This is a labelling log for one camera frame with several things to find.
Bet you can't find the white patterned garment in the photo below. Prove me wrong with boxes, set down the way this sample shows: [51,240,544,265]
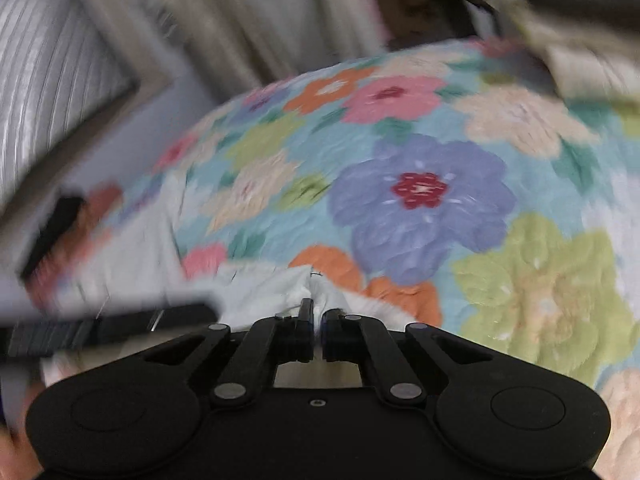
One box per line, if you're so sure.
[30,174,414,330]

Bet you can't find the pile of folded clothes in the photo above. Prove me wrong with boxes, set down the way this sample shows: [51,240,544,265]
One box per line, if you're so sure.
[483,0,639,106]

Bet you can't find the person's right hand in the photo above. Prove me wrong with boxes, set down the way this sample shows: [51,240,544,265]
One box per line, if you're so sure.
[0,427,42,480]

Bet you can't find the red box with black cloth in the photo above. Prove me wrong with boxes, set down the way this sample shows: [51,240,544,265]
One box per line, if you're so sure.
[18,182,122,311]

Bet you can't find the colourful floral bedspread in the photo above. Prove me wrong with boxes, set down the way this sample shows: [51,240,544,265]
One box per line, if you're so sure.
[24,39,640,480]

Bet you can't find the silver textured window screen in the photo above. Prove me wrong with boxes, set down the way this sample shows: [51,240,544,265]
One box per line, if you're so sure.
[1,0,136,204]

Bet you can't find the beige curtain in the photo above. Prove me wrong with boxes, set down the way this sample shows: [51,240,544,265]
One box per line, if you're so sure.
[81,0,390,101]

